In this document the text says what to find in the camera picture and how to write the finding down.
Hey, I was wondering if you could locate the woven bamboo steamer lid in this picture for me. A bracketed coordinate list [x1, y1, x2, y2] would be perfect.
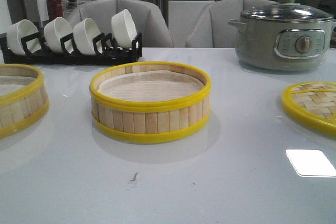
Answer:
[281, 81, 335, 138]

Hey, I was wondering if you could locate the bamboo steamer drawer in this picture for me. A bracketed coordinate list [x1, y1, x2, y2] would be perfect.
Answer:
[89, 61, 211, 143]
[1, 63, 49, 138]

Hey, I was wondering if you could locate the left grey chair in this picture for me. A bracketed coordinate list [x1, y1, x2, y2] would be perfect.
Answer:
[66, 0, 173, 48]

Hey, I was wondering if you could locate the grey chair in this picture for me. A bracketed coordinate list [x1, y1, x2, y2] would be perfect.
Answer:
[66, 0, 173, 48]
[185, 0, 273, 48]

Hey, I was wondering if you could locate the black dish rack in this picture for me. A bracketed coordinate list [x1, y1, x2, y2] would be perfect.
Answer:
[1, 32, 142, 66]

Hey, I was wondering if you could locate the white bowl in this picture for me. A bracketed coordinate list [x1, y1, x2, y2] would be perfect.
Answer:
[111, 9, 137, 48]
[44, 17, 73, 54]
[73, 18, 101, 56]
[6, 19, 38, 56]

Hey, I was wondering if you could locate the right grey chair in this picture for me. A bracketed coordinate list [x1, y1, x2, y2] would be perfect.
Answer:
[185, 0, 273, 48]

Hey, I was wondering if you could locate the grey electric cooking pot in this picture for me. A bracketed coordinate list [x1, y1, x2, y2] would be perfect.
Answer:
[228, 18, 335, 71]

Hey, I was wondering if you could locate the glass pot lid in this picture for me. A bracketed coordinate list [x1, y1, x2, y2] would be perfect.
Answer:
[241, 0, 334, 23]

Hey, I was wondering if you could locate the white steamer liner cloth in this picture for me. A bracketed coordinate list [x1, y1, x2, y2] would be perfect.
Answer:
[0, 76, 36, 96]

